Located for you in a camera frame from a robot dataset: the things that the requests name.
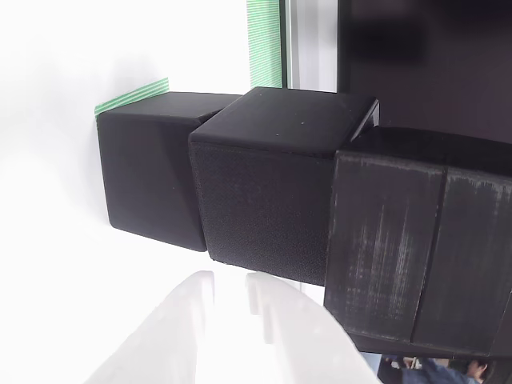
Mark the black cube block with seam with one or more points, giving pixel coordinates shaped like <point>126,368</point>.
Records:
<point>400,240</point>

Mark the person's leg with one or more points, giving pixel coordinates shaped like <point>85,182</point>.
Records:
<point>436,370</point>

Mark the green square marker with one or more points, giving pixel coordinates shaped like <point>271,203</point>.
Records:
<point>132,97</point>

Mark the green striped strip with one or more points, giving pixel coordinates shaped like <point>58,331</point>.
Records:
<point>264,44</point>

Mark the black flat panel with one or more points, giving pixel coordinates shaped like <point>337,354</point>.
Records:
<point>424,64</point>

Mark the grey metal rail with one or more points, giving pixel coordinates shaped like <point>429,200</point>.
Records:
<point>294,44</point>

